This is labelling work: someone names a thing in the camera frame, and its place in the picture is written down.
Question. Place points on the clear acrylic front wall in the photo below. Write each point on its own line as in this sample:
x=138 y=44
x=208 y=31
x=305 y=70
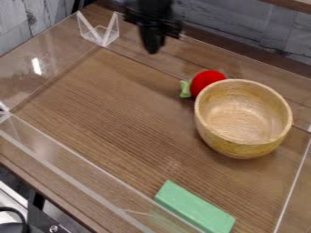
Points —
x=104 y=204

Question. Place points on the light wooden bowl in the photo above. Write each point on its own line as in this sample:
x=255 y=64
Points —
x=243 y=118

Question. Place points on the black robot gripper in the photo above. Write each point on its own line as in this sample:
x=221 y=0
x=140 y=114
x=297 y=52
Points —
x=156 y=20

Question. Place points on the clear acrylic corner bracket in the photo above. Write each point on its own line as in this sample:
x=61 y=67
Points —
x=97 y=34

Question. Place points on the green rectangular block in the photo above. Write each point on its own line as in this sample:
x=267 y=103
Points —
x=193 y=209

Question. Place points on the black table leg bracket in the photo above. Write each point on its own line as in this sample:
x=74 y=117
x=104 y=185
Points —
x=46 y=217

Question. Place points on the red plush strawberry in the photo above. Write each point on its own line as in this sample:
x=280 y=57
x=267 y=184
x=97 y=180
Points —
x=190 y=87

